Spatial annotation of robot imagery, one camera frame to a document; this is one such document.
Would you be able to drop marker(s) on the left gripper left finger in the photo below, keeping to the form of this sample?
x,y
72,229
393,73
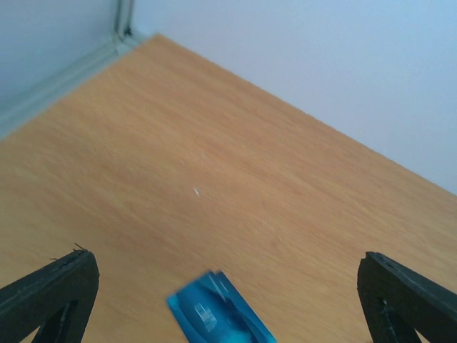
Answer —
x,y
55,301

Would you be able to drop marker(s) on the left rear aluminium post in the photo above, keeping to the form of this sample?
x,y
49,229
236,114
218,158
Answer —
x,y
123,33

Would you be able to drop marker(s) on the small blue card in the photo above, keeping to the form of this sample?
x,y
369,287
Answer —
x,y
210,309

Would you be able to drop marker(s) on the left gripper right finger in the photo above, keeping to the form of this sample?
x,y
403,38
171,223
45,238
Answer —
x,y
400,305

